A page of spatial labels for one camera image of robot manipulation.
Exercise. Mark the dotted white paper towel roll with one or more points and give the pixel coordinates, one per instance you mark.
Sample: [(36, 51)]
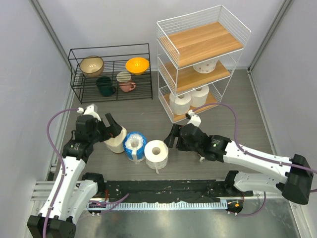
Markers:
[(206, 66)]

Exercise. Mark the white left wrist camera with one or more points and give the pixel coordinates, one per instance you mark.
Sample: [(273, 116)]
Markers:
[(91, 109)]

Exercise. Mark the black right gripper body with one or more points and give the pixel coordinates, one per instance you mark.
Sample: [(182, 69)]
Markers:
[(182, 144)]

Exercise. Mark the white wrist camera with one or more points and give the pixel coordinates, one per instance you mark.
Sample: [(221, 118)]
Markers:
[(91, 109), (193, 118)]

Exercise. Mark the beige ceramic bowl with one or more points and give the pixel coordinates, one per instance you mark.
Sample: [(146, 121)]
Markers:
[(92, 66)]

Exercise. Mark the black wire dish rack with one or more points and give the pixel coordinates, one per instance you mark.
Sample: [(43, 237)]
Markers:
[(115, 58)]

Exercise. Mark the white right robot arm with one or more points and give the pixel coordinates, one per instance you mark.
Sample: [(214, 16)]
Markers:
[(289, 177)]

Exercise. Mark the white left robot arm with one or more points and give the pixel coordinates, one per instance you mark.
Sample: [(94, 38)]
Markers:
[(68, 198)]

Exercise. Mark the orange bowl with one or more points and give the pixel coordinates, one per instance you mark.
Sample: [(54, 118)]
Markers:
[(137, 66)]

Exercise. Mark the dark green mug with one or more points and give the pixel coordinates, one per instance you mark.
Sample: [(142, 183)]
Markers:
[(105, 86)]

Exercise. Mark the white wire wooden shelf unit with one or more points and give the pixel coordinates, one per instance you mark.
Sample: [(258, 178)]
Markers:
[(183, 41)]

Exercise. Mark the white cable duct strip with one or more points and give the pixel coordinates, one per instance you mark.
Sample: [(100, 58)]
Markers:
[(222, 205)]

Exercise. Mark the cream round lid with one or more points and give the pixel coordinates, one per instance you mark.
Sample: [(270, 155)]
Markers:
[(123, 76)]

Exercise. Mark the blue wrapped paper towel roll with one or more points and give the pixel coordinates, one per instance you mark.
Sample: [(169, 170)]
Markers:
[(134, 146)]

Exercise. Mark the pink mug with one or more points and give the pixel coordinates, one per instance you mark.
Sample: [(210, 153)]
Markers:
[(127, 86)]

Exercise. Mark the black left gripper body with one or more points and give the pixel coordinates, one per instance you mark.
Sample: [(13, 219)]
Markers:
[(101, 133)]

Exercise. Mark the cream squashed paper towel roll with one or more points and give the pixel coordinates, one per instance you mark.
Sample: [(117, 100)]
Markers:
[(115, 145)]

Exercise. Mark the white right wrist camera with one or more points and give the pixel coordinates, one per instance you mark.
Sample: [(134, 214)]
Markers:
[(193, 118)]

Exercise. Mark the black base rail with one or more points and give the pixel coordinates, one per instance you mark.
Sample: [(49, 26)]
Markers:
[(168, 191)]

